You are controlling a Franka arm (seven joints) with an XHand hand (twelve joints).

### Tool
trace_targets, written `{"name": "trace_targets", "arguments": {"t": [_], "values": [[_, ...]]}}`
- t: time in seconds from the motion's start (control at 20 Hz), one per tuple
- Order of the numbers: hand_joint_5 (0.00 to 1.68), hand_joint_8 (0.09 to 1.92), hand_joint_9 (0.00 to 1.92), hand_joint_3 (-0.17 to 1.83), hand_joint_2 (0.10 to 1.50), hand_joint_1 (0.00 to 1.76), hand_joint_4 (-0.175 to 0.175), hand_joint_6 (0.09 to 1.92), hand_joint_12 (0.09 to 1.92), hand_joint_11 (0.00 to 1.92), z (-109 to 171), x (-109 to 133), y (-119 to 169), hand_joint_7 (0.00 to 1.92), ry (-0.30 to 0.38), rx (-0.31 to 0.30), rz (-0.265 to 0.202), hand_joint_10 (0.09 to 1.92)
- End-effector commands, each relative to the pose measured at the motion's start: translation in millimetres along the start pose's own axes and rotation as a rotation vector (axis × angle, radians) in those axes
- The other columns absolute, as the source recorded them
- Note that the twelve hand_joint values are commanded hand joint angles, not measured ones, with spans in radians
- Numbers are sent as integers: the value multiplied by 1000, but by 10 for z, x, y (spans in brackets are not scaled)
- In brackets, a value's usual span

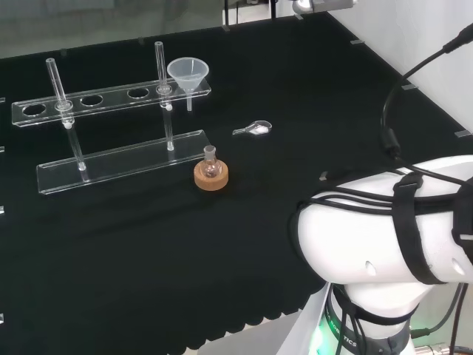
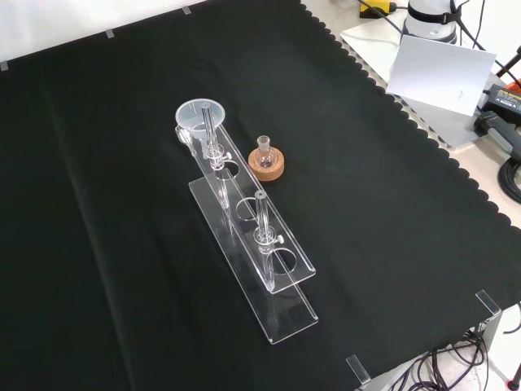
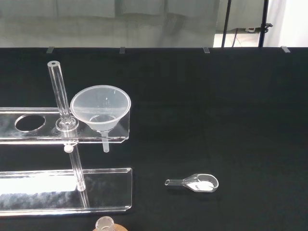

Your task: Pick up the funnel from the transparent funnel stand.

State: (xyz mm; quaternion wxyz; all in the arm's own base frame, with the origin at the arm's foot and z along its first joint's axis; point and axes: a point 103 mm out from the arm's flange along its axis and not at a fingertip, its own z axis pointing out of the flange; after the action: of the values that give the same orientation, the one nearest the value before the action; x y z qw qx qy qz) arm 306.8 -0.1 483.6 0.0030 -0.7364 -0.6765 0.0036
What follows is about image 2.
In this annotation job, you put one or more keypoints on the clear plastic funnel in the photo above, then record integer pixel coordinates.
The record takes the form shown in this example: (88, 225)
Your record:
(191, 115)

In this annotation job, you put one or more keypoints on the clear acrylic funnel stand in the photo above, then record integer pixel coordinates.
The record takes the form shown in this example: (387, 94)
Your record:
(287, 317)

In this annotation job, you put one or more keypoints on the small round-bottom glass flask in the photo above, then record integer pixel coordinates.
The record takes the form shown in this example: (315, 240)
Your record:
(264, 156)

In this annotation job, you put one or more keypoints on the black bench cloth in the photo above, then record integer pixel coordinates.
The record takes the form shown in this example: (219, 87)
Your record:
(122, 212)

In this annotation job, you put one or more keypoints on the pale board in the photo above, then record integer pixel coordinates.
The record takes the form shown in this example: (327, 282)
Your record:
(439, 73)

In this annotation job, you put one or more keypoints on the yellow stop button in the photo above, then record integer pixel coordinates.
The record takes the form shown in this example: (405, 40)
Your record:
(372, 9)

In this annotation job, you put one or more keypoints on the black and grey plug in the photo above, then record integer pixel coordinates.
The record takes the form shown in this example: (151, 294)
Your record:
(494, 126)

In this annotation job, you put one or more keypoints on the black power adapter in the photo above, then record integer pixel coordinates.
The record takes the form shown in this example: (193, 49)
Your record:
(502, 99)

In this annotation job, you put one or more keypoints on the grey base plate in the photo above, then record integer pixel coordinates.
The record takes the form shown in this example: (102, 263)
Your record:
(366, 40)

